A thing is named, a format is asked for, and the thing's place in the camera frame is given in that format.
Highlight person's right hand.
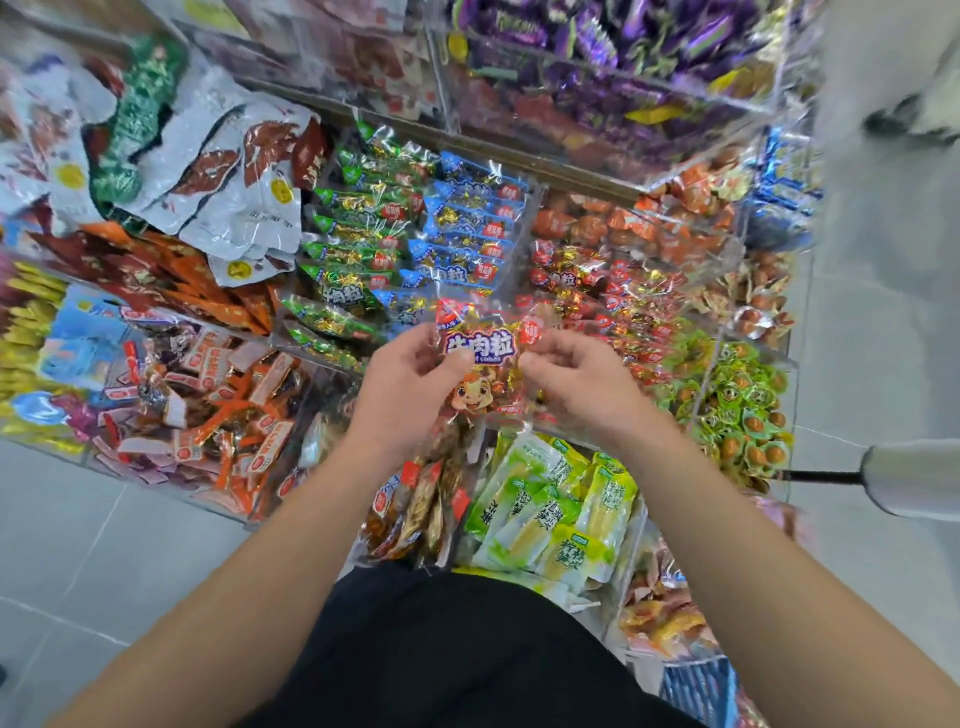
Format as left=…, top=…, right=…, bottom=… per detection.
left=517, top=327, right=662, bottom=452

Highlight person's left hand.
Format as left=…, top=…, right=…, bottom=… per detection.
left=345, top=322, right=479, bottom=470

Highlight beef cube packets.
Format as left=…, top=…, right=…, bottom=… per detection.
left=525, top=240, right=684, bottom=399

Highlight handful of red snack packets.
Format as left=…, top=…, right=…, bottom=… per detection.
left=435, top=297, right=549, bottom=419

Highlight row of green beef packets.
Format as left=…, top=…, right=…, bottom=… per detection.
left=277, top=120, right=437, bottom=374

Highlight row of blue beef packets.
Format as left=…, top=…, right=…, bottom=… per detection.
left=375, top=147, right=534, bottom=324

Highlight clear acrylic snack shelves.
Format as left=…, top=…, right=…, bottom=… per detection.
left=0, top=0, right=827, bottom=662

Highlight blue plastic shopping basket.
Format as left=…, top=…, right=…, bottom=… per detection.
left=657, top=652, right=744, bottom=728

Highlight person's right forearm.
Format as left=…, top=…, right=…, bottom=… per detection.
left=615, top=420, right=960, bottom=728

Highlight person's left forearm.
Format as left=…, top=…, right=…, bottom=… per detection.
left=52, top=442, right=404, bottom=728

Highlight person's black clothing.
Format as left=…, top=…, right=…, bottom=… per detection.
left=240, top=562, right=707, bottom=728

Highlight pile of beige packets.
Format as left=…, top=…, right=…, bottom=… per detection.
left=277, top=405, right=482, bottom=569

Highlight pile of lime green packets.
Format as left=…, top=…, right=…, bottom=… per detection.
left=457, top=427, right=639, bottom=594

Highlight pile of green egg packets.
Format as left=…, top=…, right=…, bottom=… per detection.
left=660, top=322, right=797, bottom=494

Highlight pile of red brown packets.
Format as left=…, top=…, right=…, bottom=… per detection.
left=90, top=322, right=309, bottom=519

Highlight pile of orange brown packets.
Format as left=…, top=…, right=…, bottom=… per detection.
left=532, top=142, right=797, bottom=347

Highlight pile of dark orange packets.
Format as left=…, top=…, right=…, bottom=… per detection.
left=30, top=222, right=279, bottom=339

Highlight pile of blue orange packets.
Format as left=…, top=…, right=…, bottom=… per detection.
left=747, top=127, right=824, bottom=249

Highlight pile of white meat packets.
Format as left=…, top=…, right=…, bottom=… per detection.
left=0, top=45, right=332, bottom=287

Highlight blue toy candy packet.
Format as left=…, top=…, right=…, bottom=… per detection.
left=37, top=285, right=134, bottom=395

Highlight pile of purple candies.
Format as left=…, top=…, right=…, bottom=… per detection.
left=450, top=0, right=789, bottom=92

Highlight pile of red sausage packets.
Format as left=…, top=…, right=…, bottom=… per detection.
left=180, top=0, right=452, bottom=114

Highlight pile of yellow candies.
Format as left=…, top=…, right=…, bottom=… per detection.
left=0, top=262, right=69, bottom=459

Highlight green vacuum packet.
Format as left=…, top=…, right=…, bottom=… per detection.
left=90, top=33, right=189, bottom=209

